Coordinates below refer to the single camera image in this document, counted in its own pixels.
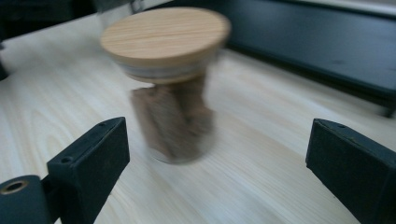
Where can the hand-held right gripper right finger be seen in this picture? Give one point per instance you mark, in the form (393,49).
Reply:
(355,165)

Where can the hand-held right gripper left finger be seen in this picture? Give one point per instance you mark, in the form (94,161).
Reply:
(90,161)

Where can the glass jar with wooden lid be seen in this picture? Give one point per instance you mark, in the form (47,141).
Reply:
(165,34)

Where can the black curtain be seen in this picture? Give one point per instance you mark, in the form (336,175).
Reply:
(37,15)

